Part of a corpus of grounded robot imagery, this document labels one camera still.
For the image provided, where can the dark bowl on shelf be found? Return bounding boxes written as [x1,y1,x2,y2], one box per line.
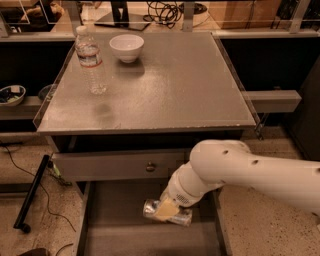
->
[38,84,57,101]

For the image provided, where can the white ceramic bowl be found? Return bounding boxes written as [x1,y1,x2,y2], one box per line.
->
[109,34,144,63]

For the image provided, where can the grey wooden drawer cabinet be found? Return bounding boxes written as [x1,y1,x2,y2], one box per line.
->
[33,31,261,256]

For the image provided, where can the round brass drawer knob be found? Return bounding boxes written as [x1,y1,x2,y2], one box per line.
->
[146,162,156,172]

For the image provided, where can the silver redbull can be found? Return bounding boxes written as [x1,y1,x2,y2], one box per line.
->
[143,199,192,227]

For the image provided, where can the black monitor stand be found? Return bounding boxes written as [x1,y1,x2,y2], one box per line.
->
[94,1,151,31]

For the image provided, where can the black floor cable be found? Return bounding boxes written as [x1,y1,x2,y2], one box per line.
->
[0,141,78,256]

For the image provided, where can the black bar on floor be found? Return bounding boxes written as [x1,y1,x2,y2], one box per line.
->
[13,155,49,234]

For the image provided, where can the middle grey open drawer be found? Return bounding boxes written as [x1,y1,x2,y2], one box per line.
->
[74,179,232,256]

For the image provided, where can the clear plastic water bottle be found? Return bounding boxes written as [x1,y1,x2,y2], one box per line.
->
[75,26,107,95]

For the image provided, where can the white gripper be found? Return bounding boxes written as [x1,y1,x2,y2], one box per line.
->
[154,183,204,221]

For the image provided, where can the grey bench beam right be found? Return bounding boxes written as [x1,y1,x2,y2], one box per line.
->
[242,90,301,113]

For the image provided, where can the white bowl with clutter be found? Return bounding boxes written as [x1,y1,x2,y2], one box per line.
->
[0,85,26,106]

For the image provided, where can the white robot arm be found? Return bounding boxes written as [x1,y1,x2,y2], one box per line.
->
[155,140,320,221]

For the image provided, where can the cardboard box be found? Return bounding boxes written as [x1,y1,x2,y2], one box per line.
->
[208,0,282,29]

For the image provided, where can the black coiled cables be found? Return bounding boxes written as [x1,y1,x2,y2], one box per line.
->
[143,0,208,29]

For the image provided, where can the top grey drawer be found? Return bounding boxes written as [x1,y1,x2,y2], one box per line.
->
[53,149,190,182]

